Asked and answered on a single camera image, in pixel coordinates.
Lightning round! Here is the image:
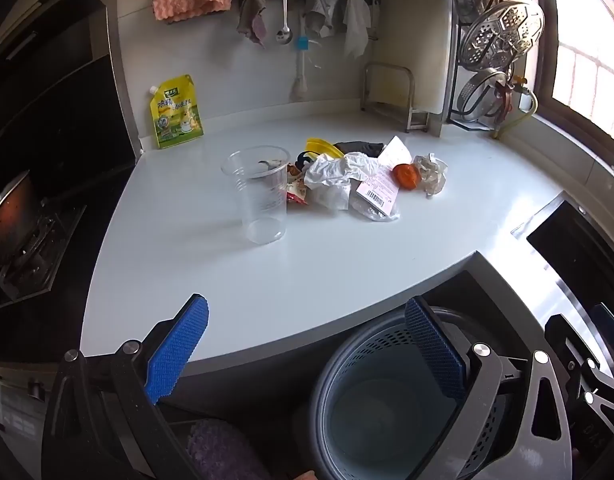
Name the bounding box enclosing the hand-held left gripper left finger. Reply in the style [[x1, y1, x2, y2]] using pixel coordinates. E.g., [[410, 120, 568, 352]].
[[41, 294, 210, 480]]

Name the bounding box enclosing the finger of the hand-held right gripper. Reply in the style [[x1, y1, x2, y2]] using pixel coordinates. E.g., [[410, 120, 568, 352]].
[[546, 312, 612, 411], [589, 302, 614, 376]]

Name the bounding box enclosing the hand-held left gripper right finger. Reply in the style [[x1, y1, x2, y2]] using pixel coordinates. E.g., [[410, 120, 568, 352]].
[[404, 296, 572, 480]]

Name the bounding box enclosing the grey perforated trash bin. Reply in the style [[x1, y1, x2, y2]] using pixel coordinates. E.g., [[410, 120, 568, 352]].
[[292, 305, 518, 480]]

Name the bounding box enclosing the pink toothbrush package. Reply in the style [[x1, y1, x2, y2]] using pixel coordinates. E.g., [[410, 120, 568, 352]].
[[349, 135, 412, 222]]

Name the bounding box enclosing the red white snack wrapper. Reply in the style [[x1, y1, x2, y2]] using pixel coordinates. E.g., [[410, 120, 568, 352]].
[[286, 162, 310, 206]]

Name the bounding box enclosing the white tissue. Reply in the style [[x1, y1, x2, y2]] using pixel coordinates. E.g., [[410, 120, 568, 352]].
[[304, 152, 382, 211]]

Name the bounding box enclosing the dark grey cloth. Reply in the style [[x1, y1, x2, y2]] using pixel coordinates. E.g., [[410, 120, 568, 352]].
[[333, 140, 385, 158]]

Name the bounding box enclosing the yellow plastic lid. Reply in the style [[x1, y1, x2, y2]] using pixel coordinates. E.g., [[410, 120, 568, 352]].
[[306, 137, 345, 158]]

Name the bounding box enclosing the kitchen sink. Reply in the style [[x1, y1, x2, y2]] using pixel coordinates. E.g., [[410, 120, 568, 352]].
[[512, 192, 614, 361]]

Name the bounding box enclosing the purple fuzzy cloth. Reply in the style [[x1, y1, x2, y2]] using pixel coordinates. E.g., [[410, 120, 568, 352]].
[[187, 419, 272, 480]]

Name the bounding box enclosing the gas stove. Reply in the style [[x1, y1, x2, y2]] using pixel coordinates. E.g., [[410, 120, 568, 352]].
[[0, 200, 88, 311]]

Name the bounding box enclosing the clear plastic cup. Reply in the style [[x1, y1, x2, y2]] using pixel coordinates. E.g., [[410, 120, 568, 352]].
[[221, 145, 292, 246]]

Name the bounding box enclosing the crumpled clear plastic wrap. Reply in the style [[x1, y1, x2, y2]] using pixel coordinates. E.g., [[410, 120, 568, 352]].
[[412, 152, 448, 197]]

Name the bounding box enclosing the orange peel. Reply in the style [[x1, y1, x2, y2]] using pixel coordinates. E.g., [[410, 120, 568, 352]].
[[391, 162, 420, 191]]

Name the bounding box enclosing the yellow seasoning pouch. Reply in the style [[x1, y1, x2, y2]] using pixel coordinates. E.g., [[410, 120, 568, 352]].
[[148, 74, 205, 150]]

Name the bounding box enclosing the window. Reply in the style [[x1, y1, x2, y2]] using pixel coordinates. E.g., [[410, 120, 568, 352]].
[[532, 0, 614, 161]]

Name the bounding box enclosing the metal board stand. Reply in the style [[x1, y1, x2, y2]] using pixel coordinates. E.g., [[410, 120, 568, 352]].
[[361, 62, 430, 133]]

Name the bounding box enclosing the steel perforated strainer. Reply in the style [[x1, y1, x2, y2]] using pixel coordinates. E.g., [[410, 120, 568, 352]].
[[457, 70, 518, 123]]

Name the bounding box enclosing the blue white bottle brush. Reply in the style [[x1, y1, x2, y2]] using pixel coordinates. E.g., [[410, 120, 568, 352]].
[[291, 12, 322, 102]]

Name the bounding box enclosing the black range hood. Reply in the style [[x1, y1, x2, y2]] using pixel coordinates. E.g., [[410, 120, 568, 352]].
[[0, 0, 138, 171]]

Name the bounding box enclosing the white cutting board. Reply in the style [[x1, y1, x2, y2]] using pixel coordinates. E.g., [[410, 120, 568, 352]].
[[382, 0, 455, 138]]

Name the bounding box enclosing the steel steamer plate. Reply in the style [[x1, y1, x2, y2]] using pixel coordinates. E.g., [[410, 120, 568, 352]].
[[459, 2, 545, 68]]

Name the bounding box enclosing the white hanging cloth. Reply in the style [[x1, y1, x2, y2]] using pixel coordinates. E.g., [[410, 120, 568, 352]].
[[343, 0, 372, 59]]

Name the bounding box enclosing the grey purple hanging rag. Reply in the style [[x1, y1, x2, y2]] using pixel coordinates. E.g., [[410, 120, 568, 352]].
[[236, 0, 268, 48]]

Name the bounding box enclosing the grey hanging cloth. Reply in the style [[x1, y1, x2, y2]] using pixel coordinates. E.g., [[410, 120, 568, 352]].
[[304, 0, 338, 38]]

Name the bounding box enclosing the yellow gas hose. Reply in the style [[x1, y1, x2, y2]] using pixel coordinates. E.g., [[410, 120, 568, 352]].
[[492, 75, 538, 138]]

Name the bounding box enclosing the black wire rack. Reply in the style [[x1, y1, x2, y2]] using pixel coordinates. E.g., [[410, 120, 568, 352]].
[[447, 0, 518, 131]]

